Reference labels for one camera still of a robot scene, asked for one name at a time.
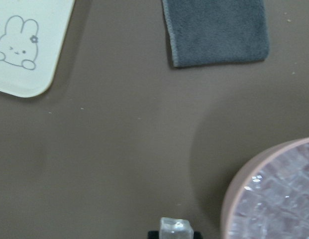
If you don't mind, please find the clear ice cube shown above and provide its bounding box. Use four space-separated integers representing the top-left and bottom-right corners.
159 217 194 239

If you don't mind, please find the cream rabbit tray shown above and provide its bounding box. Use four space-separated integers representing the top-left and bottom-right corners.
0 0 75 98

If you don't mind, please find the pile of ice cubes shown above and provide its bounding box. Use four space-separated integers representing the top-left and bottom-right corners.
231 143 309 239

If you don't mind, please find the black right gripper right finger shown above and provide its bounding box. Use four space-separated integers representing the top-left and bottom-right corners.
193 231 202 239

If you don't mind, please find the pink bowl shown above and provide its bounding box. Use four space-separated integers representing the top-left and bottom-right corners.
220 136 309 239

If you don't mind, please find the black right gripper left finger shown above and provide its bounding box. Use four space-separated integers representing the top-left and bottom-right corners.
147 231 159 239

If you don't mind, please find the grey folded cloth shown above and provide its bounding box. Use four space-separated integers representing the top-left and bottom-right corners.
162 0 269 67

